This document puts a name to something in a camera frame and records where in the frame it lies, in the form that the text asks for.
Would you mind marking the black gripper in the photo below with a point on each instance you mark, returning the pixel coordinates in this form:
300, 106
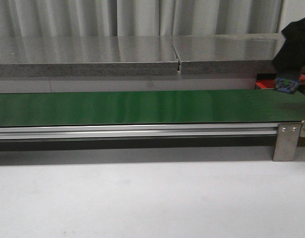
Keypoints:
290, 59

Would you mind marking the red plastic tray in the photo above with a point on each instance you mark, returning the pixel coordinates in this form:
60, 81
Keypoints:
266, 81

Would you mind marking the right grey stone slab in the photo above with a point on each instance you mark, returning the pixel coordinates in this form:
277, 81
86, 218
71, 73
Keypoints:
249, 54

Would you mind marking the grey stone slab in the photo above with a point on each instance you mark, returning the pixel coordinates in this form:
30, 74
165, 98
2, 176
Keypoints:
87, 56
249, 54

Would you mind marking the green conveyor belt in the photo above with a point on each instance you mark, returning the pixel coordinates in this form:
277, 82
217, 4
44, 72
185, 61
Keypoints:
150, 107

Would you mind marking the left grey stone slab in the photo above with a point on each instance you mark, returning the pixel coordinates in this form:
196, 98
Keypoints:
87, 56

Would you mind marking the grey pleated curtain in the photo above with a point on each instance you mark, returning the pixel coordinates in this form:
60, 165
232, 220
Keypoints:
24, 18

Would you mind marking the steel conveyor support bracket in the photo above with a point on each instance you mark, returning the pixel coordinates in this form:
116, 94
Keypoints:
286, 143

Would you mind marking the aluminium conveyor side rail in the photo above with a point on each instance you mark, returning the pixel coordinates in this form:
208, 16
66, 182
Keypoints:
136, 130

